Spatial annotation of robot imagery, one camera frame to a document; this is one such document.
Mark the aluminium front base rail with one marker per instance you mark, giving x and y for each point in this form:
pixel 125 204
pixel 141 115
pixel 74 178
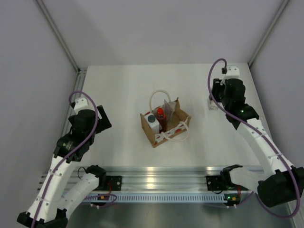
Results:
pixel 157 179

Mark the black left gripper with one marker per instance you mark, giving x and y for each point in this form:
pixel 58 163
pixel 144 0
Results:
pixel 103 123

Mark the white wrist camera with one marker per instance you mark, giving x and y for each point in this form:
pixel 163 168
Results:
pixel 80 104
pixel 230 72

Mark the aluminium frame post right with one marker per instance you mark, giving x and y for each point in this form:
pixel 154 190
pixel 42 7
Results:
pixel 268 31

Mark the clear bottle grey cap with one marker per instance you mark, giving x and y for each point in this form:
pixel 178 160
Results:
pixel 212 104

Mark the silver tube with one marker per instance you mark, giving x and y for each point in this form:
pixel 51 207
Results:
pixel 169 109

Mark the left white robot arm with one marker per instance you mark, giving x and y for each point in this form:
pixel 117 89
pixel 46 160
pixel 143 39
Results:
pixel 52 207

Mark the red bottle red cap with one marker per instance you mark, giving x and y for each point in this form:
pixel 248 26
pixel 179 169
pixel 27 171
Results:
pixel 161 117

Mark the white slotted cable duct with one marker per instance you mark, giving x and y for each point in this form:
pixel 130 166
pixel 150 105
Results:
pixel 160 197

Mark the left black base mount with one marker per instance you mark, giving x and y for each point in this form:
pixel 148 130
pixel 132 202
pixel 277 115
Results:
pixel 113 183

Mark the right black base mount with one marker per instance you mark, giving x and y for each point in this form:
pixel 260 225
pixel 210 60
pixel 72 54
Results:
pixel 215 184

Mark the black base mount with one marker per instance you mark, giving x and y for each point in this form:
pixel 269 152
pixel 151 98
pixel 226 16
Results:
pixel 113 183
pixel 215 184

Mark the aluminium frame rail left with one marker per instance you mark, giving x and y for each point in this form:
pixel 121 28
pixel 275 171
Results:
pixel 63 75

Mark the white bottle grey cap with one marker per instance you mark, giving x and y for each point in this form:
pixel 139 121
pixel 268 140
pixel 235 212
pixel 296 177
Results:
pixel 153 123

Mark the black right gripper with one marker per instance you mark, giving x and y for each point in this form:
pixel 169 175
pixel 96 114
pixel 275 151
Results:
pixel 217 86

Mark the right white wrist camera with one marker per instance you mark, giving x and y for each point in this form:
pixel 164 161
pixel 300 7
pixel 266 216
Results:
pixel 230 72

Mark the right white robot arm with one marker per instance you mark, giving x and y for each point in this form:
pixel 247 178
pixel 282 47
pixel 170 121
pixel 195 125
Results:
pixel 281 181

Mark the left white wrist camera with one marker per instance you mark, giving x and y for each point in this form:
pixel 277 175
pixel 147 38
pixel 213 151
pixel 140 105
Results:
pixel 80 104

